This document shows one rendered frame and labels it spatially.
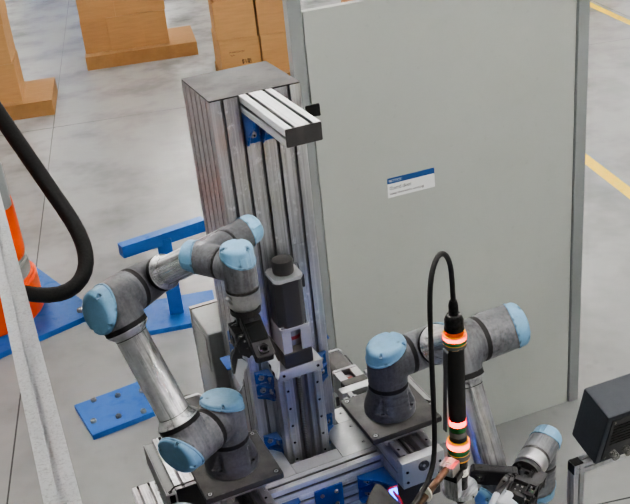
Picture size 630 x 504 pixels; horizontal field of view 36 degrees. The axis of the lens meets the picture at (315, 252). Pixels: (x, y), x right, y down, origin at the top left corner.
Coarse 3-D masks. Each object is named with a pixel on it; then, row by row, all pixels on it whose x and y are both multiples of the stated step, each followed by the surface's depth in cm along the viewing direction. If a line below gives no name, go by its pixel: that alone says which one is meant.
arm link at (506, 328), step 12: (480, 312) 251; (492, 312) 243; (504, 312) 243; (516, 312) 243; (480, 324) 240; (492, 324) 240; (504, 324) 241; (516, 324) 242; (528, 324) 243; (408, 336) 281; (420, 336) 278; (492, 336) 239; (504, 336) 240; (516, 336) 242; (528, 336) 244; (420, 348) 277; (492, 348) 239; (504, 348) 241; (516, 348) 245; (420, 360) 279
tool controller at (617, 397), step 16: (608, 384) 252; (624, 384) 252; (592, 400) 249; (608, 400) 248; (624, 400) 248; (592, 416) 251; (608, 416) 244; (624, 416) 246; (576, 432) 261; (592, 432) 253; (608, 432) 248; (624, 432) 250; (592, 448) 255; (608, 448) 253; (624, 448) 255
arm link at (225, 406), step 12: (204, 396) 262; (216, 396) 262; (228, 396) 262; (240, 396) 262; (204, 408) 259; (216, 408) 257; (228, 408) 258; (240, 408) 261; (216, 420) 256; (228, 420) 258; (240, 420) 262; (228, 432) 258; (240, 432) 263; (228, 444) 262
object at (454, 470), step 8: (440, 464) 186; (448, 464) 186; (456, 464) 185; (456, 472) 186; (448, 480) 187; (456, 480) 186; (472, 480) 194; (448, 488) 189; (456, 488) 188; (472, 488) 192; (448, 496) 191; (456, 496) 189; (464, 496) 190; (472, 496) 190
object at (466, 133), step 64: (384, 0) 341; (448, 0) 350; (512, 0) 359; (576, 0) 369; (320, 64) 341; (384, 64) 350; (448, 64) 360; (512, 64) 370; (576, 64) 381; (384, 128) 361; (448, 128) 371; (512, 128) 382; (576, 128) 392; (320, 192) 362; (384, 192) 372; (448, 192) 382; (512, 192) 394; (576, 192) 405; (320, 256) 372; (384, 256) 383; (512, 256) 407; (576, 256) 419; (384, 320) 396; (576, 320) 433; (512, 384) 436; (576, 384) 449
